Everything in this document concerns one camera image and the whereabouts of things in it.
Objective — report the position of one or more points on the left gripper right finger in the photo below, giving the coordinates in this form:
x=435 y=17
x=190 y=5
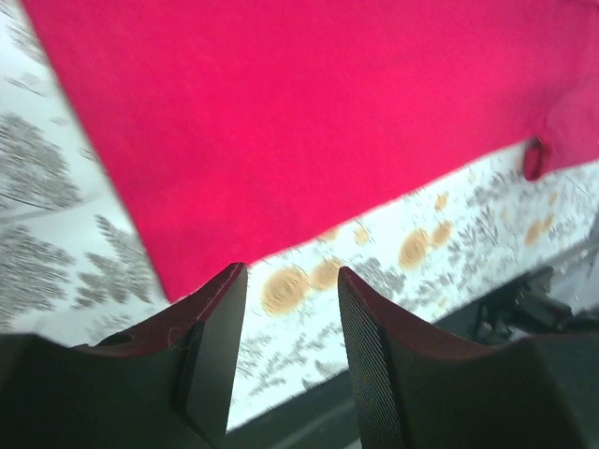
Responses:
x=416 y=385

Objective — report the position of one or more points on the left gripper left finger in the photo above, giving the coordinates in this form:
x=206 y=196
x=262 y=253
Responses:
x=165 y=382

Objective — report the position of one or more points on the magenta t-shirt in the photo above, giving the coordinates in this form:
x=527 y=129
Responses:
x=234 y=129

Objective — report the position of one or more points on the floral patterned table mat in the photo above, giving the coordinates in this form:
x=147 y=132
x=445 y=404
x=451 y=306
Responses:
x=73 y=268

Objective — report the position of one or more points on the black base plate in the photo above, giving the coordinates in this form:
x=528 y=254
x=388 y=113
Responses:
x=294 y=387

